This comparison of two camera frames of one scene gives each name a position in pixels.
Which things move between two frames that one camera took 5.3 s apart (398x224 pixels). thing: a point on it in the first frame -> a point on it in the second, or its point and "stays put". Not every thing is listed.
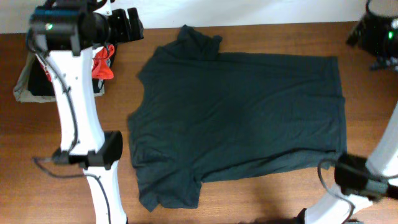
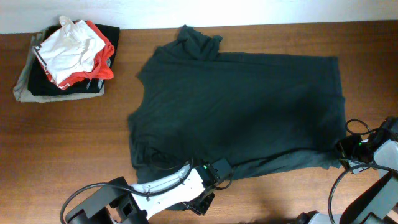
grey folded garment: x=21 y=89 stays put
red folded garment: x=102 y=68 stays put
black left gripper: x=127 y=33 -> x=203 y=206
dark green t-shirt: x=203 y=116 stays put
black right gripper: x=375 y=30 -> x=345 y=144
